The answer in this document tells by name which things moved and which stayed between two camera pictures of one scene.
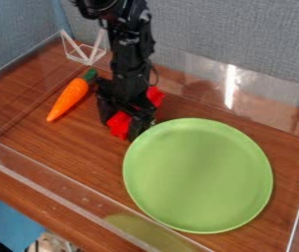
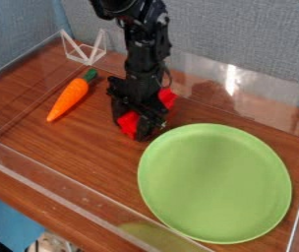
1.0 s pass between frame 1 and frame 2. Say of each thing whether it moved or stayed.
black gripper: moved
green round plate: moved
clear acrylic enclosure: stayed
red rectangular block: moved
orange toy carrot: stayed
